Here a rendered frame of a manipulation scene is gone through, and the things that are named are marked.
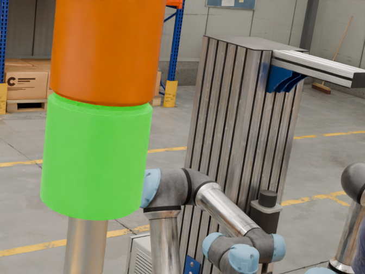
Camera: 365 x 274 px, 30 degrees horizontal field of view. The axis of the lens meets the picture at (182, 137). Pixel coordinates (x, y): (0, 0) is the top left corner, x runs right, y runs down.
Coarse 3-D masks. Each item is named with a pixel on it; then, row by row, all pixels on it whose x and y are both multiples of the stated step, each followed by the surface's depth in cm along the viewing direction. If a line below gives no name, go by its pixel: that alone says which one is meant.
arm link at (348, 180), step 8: (352, 168) 226; (360, 168) 225; (344, 176) 226; (352, 176) 223; (360, 176) 221; (344, 184) 225; (352, 184) 221; (360, 184) 219; (352, 192) 221; (360, 192) 219; (360, 200) 219
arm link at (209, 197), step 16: (192, 176) 209; (208, 176) 211; (192, 192) 208; (208, 192) 204; (208, 208) 201; (224, 208) 196; (224, 224) 193; (240, 224) 188; (256, 224) 189; (256, 240) 179; (272, 240) 180; (272, 256) 180
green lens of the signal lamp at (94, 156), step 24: (48, 120) 32; (72, 120) 30; (96, 120) 30; (120, 120) 31; (144, 120) 32; (48, 144) 32; (72, 144) 31; (96, 144) 31; (120, 144) 31; (144, 144) 32; (48, 168) 32; (72, 168) 31; (96, 168) 31; (120, 168) 31; (144, 168) 33; (48, 192) 32; (72, 192) 31; (96, 192) 31; (120, 192) 32; (72, 216) 32; (96, 216) 32; (120, 216) 32
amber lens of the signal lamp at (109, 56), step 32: (64, 0) 30; (96, 0) 29; (128, 0) 29; (160, 0) 30; (64, 32) 30; (96, 32) 29; (128, 32) 29; (160, 32) 31; (64, 64) 30; (96, 64) 30; (128, 64) 30; (64, 96) 31; (96, 96) 30; (128, 96) 30
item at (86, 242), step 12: (72, 228) 34; (84, 228) 33; (96, 228) 33; (72, 240) 34; (84, 240) 33; (96, 240) 34; (72, 252) 34; (84, 252) 34; (96, 252) 34; (72, 264) 34; (84, 264) 34; (96, 264) 34
